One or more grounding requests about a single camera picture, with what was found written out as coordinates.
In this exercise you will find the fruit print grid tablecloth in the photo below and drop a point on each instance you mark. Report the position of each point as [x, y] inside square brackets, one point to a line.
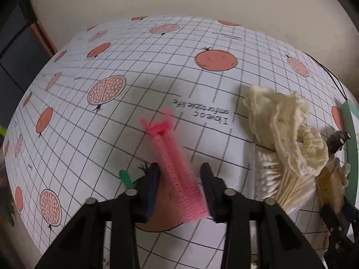
[78, 122]

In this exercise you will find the teal shallow cardboard box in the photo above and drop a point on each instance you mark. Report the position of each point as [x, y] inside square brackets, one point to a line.
[350, 119]

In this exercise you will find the cream lace cloth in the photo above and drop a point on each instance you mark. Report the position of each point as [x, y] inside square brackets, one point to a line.
[278, 122]

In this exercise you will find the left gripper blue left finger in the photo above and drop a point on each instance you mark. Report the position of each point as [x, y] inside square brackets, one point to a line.
[149, 185]

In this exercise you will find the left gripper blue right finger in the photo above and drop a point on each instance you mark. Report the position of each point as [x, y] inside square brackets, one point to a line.
[214, 188]

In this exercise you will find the green plastic figure toy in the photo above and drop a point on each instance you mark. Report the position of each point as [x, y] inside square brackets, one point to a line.
[125, 178]

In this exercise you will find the black toy car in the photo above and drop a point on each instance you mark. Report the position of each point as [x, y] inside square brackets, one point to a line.
[337, 140]

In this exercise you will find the pink honeycomb hair roller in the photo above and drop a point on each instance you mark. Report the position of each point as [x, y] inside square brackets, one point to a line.
[176, 169]

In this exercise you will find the bag of cotton swabs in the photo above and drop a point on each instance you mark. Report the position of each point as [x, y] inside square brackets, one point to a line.
[272, 180]

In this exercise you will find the brown snack packet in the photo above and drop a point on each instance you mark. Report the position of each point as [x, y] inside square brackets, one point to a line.
[331, 184]

